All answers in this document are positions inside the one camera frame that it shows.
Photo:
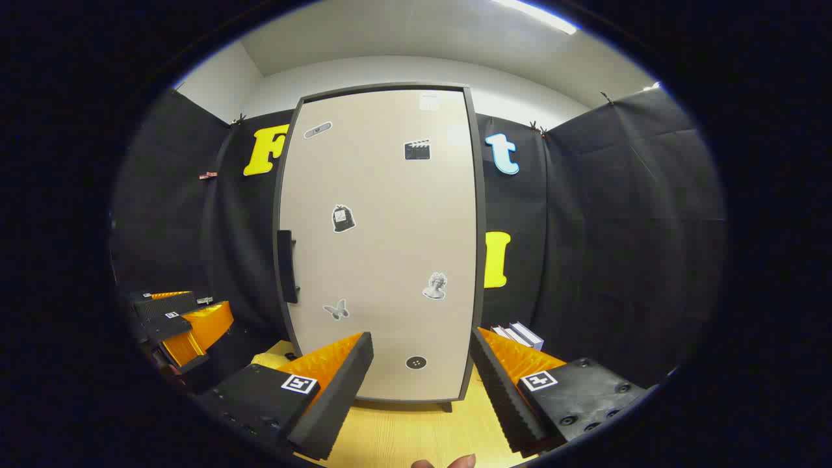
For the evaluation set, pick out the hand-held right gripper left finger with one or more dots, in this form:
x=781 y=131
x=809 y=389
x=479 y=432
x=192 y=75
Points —
x=338 y=403

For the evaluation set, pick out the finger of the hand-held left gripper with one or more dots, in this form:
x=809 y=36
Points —
x=166 y=325
x=169 y=305

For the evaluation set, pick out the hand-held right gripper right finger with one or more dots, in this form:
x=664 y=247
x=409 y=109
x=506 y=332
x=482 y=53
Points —
x=500 y=396

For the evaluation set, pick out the beige cabinet door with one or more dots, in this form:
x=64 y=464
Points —
x=390 y=247

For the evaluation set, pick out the brown spine book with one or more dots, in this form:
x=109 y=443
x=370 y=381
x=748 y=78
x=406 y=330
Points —
x=511 y=334

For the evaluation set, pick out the pink spine book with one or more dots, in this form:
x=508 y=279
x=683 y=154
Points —
x=497 y=331

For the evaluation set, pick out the blue-grey spine book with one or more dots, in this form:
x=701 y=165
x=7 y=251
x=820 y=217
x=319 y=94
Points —
x=530 y=335

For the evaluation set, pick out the yellow round sponge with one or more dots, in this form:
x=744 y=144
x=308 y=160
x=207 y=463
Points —
x=266 y=359

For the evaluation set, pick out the black clip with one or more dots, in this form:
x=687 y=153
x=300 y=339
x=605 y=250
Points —
x=239 y=119
x=606 y=97
x=537 y=127

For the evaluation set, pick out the black backdrop cloth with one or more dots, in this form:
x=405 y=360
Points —
x=617 y=227

